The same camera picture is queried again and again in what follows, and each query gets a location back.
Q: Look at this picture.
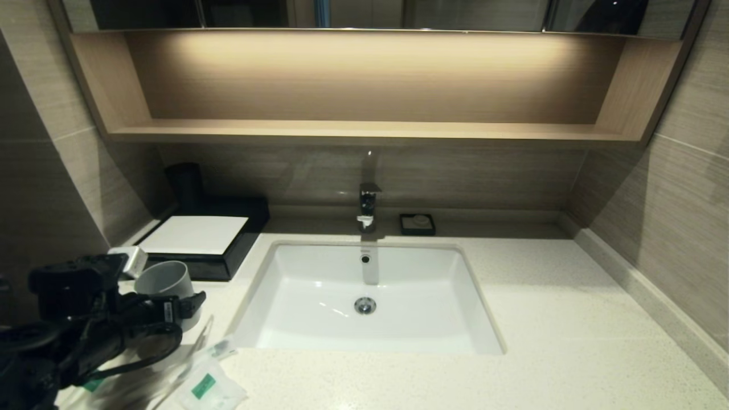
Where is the black soap dish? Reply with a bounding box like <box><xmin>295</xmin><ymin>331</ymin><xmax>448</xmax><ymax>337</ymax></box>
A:
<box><xmin>399</xmin><ymin>214</ymin><xmax>436</xmax><ymax>236</ymax></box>

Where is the wrapped toothbrush green label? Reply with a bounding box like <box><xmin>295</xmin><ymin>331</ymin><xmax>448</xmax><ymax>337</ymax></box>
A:
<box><xmin>54</xmin><ymin>373</ymin><xmax>114</xmax><ymax>410</ymax></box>

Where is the wrapped toothbrush clear sleeve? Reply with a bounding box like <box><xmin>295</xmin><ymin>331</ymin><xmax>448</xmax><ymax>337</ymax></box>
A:
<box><xmin>148</xmin><ymin>336</ymin><xmax>239</xmax><ymax>410</ymax></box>

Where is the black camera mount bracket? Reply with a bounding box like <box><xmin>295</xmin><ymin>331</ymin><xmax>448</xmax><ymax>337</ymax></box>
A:
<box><xmin>28</xmin><ymin>253</ymin><xmax>129</xmax><ymax>319</ymax></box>

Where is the black cup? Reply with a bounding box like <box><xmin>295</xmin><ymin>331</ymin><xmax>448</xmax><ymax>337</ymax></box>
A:
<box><xmin>166</xmin><ymin>163</ymin><xmax>204</xmax><ymax>208</ymax></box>

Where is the grey plastic cup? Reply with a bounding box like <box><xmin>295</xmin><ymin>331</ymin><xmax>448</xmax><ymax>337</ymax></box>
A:
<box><xmin>135</xmin><ymin>260</ymin><xmax>202</xmax><ymax>334</ymax></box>

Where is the white sink basin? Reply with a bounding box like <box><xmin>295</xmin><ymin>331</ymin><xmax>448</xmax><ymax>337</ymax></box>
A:
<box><xmin>231</xmin><ymin>239</ymin><xmax>506</xmax><ymax>356</ymax></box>

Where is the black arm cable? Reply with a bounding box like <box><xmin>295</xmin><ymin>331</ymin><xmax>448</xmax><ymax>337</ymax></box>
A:
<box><xmin>74</xmin><ymin>322</ymin><xmax>184</xmax><ymax>388</ymax></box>

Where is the wooden wall shelf niche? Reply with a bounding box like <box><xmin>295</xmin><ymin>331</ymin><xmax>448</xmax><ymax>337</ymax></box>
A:
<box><xmin>50</xmin><ymin>28</ymin><xmax>707</xmax><ymax>147</ymax></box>

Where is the chrome faucet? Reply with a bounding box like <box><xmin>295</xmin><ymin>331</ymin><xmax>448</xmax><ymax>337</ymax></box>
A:
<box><xmin>357</xmin><ymin>151</ymin><xmax>383</xmax><ymax>233</ymax></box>

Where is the small sachet green label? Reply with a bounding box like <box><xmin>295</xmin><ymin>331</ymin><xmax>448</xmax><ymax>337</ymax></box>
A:
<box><xmin>177</xmin><ymin>362</ymin><xmax>248</xmax><ymax>410</ymax></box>

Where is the mirror cabinet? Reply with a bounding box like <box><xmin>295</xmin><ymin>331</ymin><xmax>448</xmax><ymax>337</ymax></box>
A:
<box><xmin>63</xmin><ymin>0</ymin><xmax>698</xmax><ymax>35</ymax></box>

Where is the black amenity drawer box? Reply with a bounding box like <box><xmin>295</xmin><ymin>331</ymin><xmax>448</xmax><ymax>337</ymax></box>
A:
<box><xmin>137</xmin><ymin>196</ymin><xmax>271</xmax><ymax>282</ymax></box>

